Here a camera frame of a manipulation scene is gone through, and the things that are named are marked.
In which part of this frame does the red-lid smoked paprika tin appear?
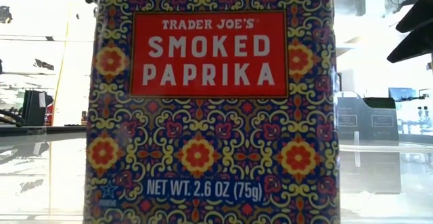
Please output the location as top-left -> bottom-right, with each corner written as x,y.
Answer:
83,0 -> 341,224

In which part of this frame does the black monitor back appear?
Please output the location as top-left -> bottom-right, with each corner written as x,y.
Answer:
21,89 -> 54,127

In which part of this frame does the clear plastic bin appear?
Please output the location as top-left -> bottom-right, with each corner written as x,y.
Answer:
337,90 -> 430,144

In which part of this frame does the blue-screen monitor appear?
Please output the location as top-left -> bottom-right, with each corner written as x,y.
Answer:
388,87 -> 417,102

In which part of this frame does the black metal table frame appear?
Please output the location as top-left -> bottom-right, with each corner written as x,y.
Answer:
0,125 -> 87,137

